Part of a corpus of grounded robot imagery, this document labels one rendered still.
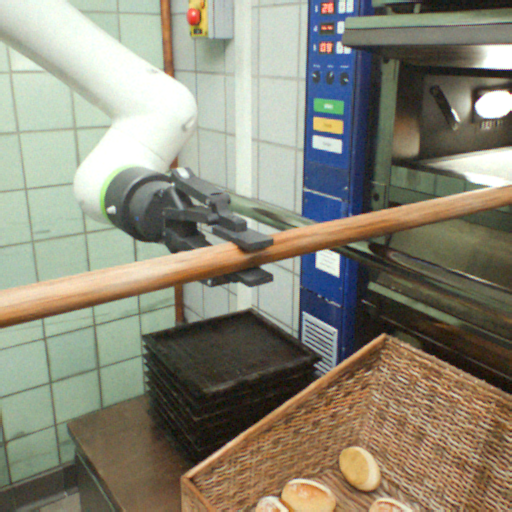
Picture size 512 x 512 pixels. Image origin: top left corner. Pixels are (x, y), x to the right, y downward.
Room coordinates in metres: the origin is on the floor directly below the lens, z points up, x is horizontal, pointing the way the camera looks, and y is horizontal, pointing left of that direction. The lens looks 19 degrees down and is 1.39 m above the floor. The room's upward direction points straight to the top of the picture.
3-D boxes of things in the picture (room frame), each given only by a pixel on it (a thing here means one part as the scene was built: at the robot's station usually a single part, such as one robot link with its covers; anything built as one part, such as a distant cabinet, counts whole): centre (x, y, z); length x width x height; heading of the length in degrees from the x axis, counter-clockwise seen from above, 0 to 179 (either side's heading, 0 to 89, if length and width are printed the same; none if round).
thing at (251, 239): (0.57, 0.01, 1.21); 0.07 x 0.03 x 0.01; 34
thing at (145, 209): (0.70, 0.10, 1.20); 0.09 x 0.07 x 0.08; 34
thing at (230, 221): (0.59, 0.03, 1.23); 0.05 x 0.01 x 0.03; 34
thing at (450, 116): (1.19, -0.37, 1.28); 0.09 x 0.02 x 0.09; 124
